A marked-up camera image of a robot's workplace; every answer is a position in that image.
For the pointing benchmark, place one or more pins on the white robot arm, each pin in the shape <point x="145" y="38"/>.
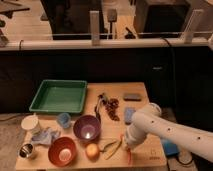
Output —
<point x="148" y="120"/>

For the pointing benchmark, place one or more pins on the small blue cup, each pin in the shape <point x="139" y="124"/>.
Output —
<point x="64" y="120"/>

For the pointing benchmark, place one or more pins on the white plastic cup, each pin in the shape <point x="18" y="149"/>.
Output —
<point x="31" y="124"/>

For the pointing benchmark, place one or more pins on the small metal cup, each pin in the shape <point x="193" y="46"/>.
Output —
<point x="27" y="151"/>

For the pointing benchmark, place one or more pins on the grey sponge block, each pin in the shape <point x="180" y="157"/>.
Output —
<point x="132" y="97"/>

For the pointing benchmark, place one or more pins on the blue sponge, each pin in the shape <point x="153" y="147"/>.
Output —
<point x="128" y="112"/>

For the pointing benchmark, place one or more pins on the purple bowl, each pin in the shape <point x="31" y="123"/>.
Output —
<point x="87" y="128"/>

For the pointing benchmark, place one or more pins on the green plastic tray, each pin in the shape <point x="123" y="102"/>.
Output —
<point x="57" y="96"/>

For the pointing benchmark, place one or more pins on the white railing bar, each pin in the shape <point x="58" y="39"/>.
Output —
<point x="102" y="44"/>

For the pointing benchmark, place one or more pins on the yellow red apple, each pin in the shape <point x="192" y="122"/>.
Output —
<point x="92" y="151"/>

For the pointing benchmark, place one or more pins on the red bowl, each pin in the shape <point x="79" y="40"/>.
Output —
<point x="62" y="151"/>

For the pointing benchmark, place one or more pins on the blue box on floor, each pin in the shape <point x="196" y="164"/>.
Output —
<point x="170" y="149"/>

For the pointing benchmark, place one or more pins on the black handled utensil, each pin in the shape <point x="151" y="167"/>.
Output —
<point x="102" y="100"/>

